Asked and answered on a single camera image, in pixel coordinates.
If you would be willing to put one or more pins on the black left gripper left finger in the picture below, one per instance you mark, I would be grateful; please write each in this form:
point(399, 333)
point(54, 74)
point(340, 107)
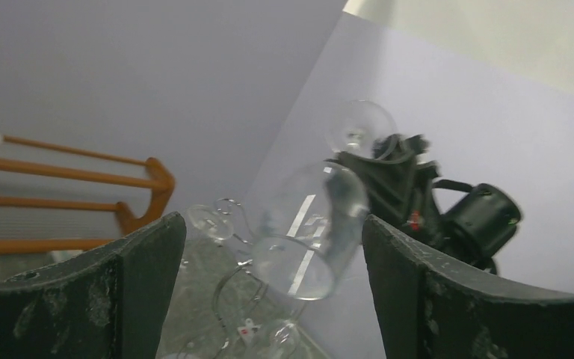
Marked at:
point(109, 302)

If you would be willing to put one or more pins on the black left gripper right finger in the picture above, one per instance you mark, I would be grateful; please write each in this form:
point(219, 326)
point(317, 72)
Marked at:
point(431, 305)

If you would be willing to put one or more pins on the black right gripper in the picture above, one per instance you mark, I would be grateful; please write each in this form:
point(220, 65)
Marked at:
point(400, 186)

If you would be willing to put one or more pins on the clear small wine glass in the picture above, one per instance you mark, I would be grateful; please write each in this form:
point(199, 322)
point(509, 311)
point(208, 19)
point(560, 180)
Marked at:
point(310, 227)

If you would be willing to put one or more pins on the clear stemmed wine glass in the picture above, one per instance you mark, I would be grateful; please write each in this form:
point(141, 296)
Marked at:
point(210, 223)

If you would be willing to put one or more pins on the clear tall flute glass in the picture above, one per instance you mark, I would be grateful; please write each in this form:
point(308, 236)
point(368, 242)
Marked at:
point(282, 338)

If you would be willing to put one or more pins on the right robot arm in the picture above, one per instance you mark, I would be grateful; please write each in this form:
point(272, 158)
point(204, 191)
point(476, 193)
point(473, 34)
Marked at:
point(468, 222)

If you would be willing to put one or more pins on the chrome wine glass rack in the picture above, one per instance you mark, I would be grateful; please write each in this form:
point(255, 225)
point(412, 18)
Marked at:
point(216, 291)

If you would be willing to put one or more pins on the orange wooden shelf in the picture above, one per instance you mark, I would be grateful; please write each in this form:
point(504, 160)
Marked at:
point(57, 198)

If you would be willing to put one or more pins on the white packaged ruler card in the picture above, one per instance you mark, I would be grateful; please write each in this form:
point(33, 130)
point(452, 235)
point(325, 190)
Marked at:
point(247, 331)

